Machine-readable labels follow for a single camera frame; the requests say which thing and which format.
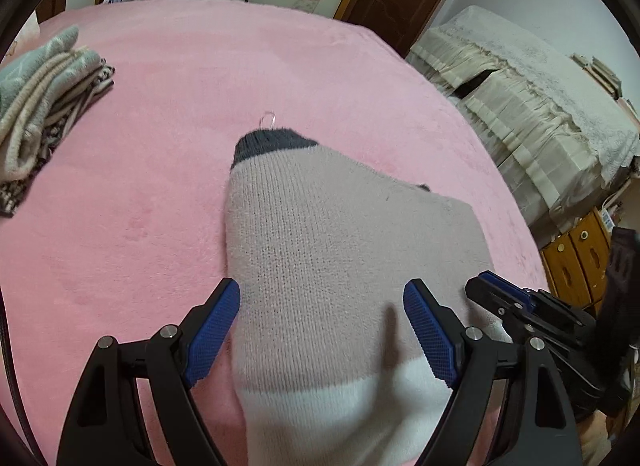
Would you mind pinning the yellow wooden drawer cabinet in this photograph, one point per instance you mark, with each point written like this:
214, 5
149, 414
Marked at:
580, 256

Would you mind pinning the cloth-covered side furniture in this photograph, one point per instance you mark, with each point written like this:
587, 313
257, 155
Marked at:
525, 110

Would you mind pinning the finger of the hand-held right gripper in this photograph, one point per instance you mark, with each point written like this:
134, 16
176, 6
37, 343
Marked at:
505, 286
487, 298

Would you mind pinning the colour-block knit sweater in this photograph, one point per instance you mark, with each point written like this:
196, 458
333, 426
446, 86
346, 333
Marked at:
325, 246

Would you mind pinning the pink bed sheet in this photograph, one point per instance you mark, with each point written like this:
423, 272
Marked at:
175, 155

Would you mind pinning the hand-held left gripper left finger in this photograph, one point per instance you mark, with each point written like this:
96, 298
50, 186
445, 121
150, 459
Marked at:
212, 336

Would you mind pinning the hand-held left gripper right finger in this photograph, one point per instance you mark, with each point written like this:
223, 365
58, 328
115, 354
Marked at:
432, 336

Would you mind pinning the row of books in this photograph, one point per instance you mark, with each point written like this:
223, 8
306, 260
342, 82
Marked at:
600, 73

